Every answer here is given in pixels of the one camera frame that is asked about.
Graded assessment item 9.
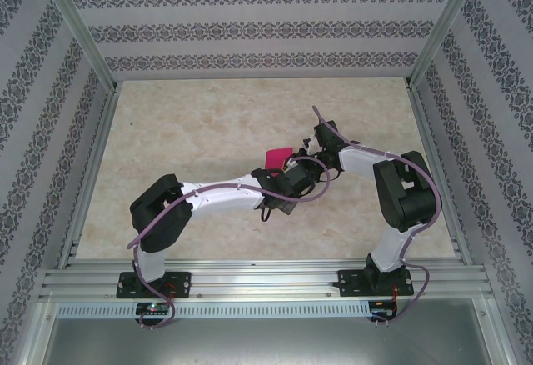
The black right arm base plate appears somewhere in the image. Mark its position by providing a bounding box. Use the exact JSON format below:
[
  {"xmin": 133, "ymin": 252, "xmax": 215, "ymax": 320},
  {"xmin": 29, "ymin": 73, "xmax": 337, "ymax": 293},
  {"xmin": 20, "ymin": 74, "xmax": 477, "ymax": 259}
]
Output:
[{"xmin": 337, "ymin": 268, "xmax": 415, "ymax": 298}]

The aluminium mounting rail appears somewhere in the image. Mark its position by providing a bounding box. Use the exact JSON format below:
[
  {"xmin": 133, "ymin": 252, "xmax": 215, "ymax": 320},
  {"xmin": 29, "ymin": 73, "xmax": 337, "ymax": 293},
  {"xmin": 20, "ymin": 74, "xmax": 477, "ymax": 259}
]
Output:
[{"xmin": 39, "ymin": 258, "xmax": 496, "ymax": 303}]

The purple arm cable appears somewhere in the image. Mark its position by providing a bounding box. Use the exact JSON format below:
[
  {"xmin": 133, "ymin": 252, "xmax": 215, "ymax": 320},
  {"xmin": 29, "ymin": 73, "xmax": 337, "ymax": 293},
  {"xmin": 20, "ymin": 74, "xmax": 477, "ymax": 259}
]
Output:
[
  {"xmin": 127, "ymin": 154, "xmax": 332, "ymax": 332},
  {"xmin": 311, "ymin": 105, "xmax": 442, "ymax": 327}
]

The aluminium side rail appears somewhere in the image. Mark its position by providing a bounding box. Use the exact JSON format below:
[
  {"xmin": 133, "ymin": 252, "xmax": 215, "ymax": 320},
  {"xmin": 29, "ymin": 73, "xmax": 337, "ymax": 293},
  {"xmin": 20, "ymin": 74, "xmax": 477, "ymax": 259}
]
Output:
[
  {"xmin": 57, "ymin": 85, "xmax": 122, "ymax": 270},
  {"xmin": 407, "ymin": 85, "xmax": 474, "ymax": 266}
]

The pink paper sheet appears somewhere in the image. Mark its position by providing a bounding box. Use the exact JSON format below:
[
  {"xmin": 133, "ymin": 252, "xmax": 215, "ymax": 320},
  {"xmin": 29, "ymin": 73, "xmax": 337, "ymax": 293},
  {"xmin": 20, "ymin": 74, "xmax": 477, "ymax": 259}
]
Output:
[{"xmin": 265, "ymin": 146, "xmax": 293, "ymax": 171}]

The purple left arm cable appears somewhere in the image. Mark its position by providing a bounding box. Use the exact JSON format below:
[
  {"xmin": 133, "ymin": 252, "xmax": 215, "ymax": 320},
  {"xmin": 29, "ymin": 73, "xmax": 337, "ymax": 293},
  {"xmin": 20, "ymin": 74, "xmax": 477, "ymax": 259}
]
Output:
[{"xmin": 127, "ymin": 154, "xmax": 332, "ymax": 332}]

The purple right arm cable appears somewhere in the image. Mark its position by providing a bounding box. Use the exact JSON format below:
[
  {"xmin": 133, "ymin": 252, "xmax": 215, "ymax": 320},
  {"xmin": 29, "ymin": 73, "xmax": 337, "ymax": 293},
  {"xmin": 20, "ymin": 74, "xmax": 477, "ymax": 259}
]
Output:
[{"xmin": 311, "ymin": 105, "xmax": 442, "ymax": 327}]

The aluminium frame post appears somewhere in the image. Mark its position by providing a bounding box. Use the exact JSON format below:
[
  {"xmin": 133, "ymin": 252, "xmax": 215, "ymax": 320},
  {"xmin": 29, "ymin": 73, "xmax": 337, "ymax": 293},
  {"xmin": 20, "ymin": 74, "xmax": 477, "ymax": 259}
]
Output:
[
  {"xmin": 406, "ymin": 0, "xmax": 488, "ymax": 91},
  {"xmin": 36, "ymin": 0, "xmax": 122, "ymax": 95}
]

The slotted grey cable tray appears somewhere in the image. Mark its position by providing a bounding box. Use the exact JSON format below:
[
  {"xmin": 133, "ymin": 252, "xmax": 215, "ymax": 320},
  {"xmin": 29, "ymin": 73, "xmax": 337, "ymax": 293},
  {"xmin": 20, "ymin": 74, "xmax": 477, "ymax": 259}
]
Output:
[{"xmin": 56, "ymin": 301, "xmax": 372, "ymax": 320}]

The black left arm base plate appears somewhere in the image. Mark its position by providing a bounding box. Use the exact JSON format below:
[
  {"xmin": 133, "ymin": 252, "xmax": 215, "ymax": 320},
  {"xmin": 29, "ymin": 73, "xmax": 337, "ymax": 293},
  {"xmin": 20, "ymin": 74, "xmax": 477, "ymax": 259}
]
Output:
[{"xmin": 116, "ymin": 271, "xmax": 193, "ymax": 300}]

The grey metal sheet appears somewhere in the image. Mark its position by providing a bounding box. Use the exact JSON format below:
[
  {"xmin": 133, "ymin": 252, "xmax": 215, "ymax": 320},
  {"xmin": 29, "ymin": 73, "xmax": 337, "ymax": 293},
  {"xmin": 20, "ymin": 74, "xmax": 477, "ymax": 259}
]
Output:
[{"xmin": 24, "ymin": 300, "xmax": 513, "ymax": 365}]

